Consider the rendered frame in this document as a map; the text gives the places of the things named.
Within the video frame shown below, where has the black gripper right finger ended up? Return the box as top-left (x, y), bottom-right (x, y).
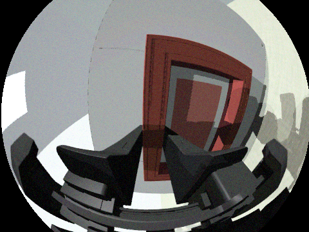
top-left (162, 126), bottom-right (248, 204)

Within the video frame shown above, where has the dark red picture frame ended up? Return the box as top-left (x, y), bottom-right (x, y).
top-left (142, 34), bottom-right (252, 181)

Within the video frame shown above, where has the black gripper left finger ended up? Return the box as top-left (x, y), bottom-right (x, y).
top-left (56, 126), bottom-right (142, 206)

